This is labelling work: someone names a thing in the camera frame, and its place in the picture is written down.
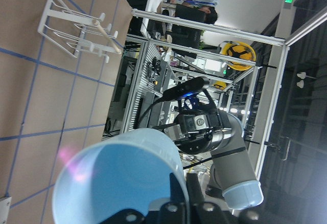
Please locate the white wire cup rack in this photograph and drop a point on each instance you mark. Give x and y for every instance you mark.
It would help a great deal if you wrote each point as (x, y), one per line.
(75, 32)

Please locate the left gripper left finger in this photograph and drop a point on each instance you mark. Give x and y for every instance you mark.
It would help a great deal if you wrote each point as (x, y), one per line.
(178, 191)

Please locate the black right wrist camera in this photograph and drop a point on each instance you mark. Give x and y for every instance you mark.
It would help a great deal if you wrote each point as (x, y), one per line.
(188, 88)

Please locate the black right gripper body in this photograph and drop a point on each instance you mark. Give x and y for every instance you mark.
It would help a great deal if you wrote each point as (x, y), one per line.
(209, 139)

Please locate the light blue plastic cup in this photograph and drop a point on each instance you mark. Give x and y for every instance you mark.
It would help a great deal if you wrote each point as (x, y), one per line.
(128, 171)

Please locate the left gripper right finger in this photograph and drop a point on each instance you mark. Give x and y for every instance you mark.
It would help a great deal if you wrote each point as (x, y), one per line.
(194, 189)

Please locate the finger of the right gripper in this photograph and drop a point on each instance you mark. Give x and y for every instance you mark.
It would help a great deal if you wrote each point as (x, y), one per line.
(193, 123)
(175, 133)

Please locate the yellow hard hat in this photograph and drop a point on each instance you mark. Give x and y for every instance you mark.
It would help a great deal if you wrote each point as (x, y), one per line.
(239, 50)

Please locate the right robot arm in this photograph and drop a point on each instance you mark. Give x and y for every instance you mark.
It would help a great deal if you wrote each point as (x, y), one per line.
(232, 177)

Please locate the person in black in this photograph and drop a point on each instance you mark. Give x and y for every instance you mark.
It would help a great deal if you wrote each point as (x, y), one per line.
(194, 1)

